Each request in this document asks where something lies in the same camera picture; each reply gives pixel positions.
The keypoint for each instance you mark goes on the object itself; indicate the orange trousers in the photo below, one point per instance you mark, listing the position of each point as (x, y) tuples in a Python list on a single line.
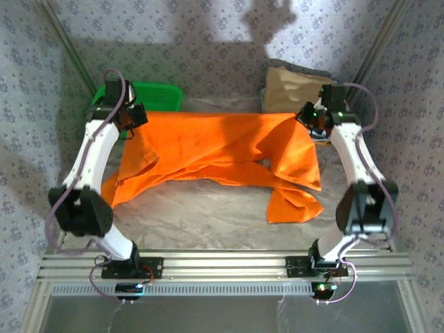
[(215, 145)]

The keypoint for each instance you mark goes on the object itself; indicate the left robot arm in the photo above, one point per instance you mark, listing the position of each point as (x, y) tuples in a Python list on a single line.
[(93, 156)]

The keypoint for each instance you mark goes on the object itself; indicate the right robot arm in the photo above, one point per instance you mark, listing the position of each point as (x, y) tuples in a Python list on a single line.
[(357, 159)]

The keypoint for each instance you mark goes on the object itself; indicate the green plastic basket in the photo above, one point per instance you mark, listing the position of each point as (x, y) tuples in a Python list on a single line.
[(156, 95)]

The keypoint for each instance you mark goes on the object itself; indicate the small black electronics board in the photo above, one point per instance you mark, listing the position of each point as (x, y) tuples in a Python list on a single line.
[(128, 289), (323, 290)]

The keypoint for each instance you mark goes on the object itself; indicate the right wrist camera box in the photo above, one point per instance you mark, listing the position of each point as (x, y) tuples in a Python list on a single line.
[(320, 103)]

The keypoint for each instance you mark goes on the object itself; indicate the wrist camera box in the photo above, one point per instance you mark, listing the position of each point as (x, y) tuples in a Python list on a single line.
[(131, 94), (320, 103)]

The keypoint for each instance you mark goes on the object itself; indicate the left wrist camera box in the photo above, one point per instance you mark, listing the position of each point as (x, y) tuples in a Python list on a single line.
[(131, 94)]

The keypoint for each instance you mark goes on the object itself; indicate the aluminium frame post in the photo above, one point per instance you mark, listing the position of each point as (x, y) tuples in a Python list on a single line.
[(378, 45), (66, 45)]

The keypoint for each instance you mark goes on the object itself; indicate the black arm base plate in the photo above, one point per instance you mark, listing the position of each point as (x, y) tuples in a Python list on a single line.
[(156, 265), (295, 266)]

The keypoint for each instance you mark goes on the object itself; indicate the aluminium mounting rail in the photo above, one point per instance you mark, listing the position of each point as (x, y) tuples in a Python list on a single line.
[(225, 263)]

